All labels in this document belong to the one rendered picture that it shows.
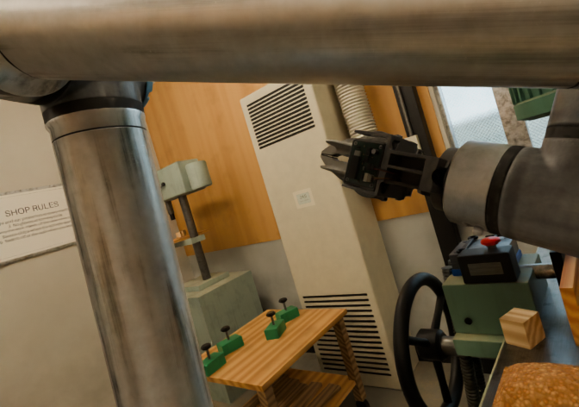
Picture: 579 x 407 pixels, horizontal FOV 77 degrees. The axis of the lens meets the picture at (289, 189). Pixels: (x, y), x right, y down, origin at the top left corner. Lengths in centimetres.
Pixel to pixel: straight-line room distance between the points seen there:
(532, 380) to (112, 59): 51
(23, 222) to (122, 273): 258
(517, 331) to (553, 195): 30
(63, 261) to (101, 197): 262
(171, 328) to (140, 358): 4
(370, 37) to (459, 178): 21
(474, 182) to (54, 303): 289
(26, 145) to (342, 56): 303
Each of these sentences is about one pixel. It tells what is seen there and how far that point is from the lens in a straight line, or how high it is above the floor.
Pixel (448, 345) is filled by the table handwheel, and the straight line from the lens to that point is 83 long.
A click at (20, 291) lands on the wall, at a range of 301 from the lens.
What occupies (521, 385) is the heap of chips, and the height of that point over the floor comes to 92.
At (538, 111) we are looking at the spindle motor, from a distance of 61.
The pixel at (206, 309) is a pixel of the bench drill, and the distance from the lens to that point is 248.
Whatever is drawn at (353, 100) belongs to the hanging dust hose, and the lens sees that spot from 199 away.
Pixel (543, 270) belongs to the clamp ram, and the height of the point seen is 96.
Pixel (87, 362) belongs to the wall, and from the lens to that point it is 316.
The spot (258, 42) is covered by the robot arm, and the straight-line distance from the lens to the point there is 23.
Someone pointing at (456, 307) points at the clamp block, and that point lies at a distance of 73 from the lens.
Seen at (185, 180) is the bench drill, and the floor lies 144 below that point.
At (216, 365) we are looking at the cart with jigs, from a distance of 179.
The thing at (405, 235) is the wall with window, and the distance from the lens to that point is 218.
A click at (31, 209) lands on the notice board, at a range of 306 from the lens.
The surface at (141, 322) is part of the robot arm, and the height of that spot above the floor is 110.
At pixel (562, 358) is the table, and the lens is 61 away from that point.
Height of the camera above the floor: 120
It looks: level
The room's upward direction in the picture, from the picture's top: 17 degrees counter-clockwise
